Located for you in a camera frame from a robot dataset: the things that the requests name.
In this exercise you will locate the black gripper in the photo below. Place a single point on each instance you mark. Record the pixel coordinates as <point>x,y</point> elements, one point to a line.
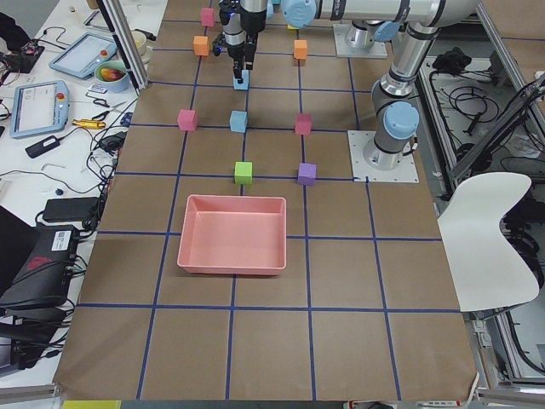
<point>253,21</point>
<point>239,51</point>

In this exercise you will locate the light blue block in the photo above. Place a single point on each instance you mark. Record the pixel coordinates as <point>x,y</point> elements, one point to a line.
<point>238,121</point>
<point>243,82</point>

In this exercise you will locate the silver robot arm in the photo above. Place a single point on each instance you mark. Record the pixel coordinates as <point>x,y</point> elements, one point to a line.
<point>397,119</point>
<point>238,21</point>

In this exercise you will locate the orange block table edge side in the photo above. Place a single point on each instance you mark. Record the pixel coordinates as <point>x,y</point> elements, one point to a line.
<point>201,46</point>

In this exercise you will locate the far magenta block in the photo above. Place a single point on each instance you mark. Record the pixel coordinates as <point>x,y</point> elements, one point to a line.
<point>207,17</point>

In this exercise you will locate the orange block robot side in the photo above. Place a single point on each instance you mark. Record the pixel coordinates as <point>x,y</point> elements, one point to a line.
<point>300,50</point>

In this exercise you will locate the magenta block table edge side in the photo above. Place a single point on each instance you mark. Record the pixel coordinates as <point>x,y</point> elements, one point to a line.
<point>187,120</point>

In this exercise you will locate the magenta block robot side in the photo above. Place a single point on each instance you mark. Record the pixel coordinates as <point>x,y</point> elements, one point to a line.
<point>303,124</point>

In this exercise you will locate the white bowl with lemon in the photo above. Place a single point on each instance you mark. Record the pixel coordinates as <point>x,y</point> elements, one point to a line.
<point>140,41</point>

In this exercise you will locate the green block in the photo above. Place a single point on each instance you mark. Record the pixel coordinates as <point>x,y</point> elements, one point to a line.
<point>243,173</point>

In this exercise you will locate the purple block near tray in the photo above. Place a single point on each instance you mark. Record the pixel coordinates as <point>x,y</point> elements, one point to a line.
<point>307,174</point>

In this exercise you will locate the blue bowl with fruit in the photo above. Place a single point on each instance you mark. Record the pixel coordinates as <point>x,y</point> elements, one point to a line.
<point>112,75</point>

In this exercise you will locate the scissors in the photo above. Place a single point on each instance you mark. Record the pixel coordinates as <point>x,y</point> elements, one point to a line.
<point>102,116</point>

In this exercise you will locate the far teach pendant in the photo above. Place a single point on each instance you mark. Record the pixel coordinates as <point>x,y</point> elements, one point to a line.
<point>82,57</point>

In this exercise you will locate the teach pendant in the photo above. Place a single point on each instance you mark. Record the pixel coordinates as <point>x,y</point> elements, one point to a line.
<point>82,57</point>
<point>39,109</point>

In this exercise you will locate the gold cylinder tool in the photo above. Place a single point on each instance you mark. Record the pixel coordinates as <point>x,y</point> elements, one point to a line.
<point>89,124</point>

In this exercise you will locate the pink plastic tray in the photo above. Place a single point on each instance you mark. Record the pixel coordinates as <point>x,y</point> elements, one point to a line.
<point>234,235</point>

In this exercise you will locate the near teach pendant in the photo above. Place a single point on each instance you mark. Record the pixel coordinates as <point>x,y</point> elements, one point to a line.
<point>39,109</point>

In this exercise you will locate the black small adapter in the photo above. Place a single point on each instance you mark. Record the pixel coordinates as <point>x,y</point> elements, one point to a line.
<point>41,147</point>

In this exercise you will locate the black power brick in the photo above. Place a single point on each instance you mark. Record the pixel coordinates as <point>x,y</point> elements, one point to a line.
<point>69,210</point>

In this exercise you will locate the black laptop bag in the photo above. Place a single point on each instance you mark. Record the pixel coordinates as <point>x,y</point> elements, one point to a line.
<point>35,276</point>

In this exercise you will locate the white chair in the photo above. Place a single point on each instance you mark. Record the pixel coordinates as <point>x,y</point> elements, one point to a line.
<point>486,270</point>

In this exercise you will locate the aluminium frame post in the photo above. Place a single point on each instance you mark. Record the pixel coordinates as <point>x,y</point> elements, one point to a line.
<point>118,26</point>

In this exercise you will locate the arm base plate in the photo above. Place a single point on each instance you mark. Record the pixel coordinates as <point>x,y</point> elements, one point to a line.
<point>370,164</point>
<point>357,40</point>

